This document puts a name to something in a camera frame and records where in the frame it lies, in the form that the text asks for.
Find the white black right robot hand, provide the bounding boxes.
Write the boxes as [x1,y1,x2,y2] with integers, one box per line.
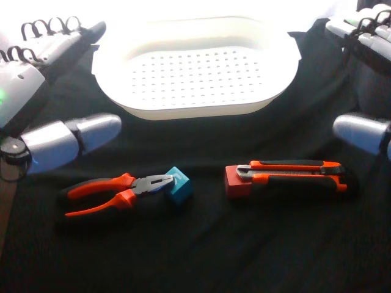
[325,2,391,157]

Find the black table cloth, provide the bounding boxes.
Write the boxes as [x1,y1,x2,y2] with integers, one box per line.
[0,18,391,293]

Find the blue cube block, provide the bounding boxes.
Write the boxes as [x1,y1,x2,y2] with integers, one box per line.
[164,166,194,209]

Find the orange black pliers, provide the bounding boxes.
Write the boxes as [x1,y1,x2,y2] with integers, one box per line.
[56,172,175,226]

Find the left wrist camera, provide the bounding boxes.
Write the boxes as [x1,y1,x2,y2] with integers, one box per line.
[0,136,32,167]

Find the white perforated plastic tray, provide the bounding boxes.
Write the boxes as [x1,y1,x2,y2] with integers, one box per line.
[91,15,302,121]

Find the thin black camera cable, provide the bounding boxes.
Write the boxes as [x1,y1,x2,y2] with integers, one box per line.
[0,157,31,184]

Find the red block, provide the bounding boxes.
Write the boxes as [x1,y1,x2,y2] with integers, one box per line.
[225,164,253,200]

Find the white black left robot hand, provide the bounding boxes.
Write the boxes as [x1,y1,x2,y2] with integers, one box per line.
[0,15,123,175]

